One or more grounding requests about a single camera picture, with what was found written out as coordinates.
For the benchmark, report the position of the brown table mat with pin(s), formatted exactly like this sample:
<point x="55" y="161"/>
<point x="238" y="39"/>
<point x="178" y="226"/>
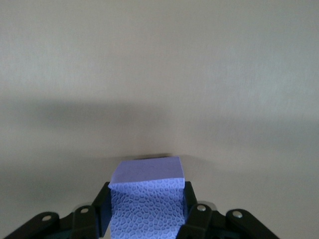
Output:
<point x="159" y="62"/>

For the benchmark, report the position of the purple foam cube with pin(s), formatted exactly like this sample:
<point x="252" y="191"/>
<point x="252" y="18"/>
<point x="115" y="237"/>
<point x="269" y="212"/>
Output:
<point x="147" y="199"/>

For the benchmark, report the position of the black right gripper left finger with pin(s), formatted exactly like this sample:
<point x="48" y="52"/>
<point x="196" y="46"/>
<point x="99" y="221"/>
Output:
<point x="82" y="224"/>

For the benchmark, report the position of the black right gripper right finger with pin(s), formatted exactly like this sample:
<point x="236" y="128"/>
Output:
<point x="204" y="221"/>

